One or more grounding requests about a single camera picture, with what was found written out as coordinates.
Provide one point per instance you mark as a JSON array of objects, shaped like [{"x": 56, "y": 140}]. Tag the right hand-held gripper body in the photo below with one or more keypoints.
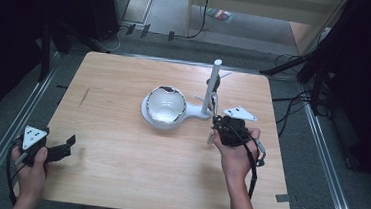
[{"x": 233, "y": 128}]

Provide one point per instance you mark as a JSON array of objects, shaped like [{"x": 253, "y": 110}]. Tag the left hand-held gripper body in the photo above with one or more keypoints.
[{"x": 33, "y": 137}]

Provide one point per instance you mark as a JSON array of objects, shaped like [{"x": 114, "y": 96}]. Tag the white hook stand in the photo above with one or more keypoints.
[{"x": 193, "y": 111}]

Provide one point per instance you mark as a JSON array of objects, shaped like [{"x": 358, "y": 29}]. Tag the person's right hand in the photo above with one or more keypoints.
[{"x": 236, "y": 158}]

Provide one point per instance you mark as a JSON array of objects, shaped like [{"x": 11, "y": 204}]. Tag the person's left hand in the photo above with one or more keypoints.
[{"x": 30, "y": 176}]

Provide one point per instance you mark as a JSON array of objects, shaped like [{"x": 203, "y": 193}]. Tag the silver metal clip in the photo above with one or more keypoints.
[{"x": 260, "y": 152}]

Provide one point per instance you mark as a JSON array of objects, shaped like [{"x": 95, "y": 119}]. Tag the glossy white bowl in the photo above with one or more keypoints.
[{"x": 166, "y": 103}]

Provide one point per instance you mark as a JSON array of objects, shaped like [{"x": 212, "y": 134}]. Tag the grey tape piece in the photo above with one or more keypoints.
[{"x": 282, "y": 198}]

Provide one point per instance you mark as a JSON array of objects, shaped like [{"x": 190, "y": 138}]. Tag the black metal stand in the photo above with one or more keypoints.
[
  {"x": 49, "y": 45},
  {"x": 290, "y": 64}
]

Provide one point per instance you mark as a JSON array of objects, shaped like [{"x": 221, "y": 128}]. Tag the colourful flat packet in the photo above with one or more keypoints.
[{"x": 220, "y": 15}]

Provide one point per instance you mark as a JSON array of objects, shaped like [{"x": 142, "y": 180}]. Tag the light wooden furniture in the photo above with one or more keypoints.
[{"x": 264, "y": 7}]

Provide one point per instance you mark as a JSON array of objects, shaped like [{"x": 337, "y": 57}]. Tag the dark cabinet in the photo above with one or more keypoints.
[{"x": 106, "y": 8}]

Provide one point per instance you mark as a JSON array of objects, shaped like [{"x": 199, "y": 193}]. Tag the metal floor rail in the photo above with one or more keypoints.
[
  {"x": 7, "y": 137},
  {"x": 331, "y": 176}
]

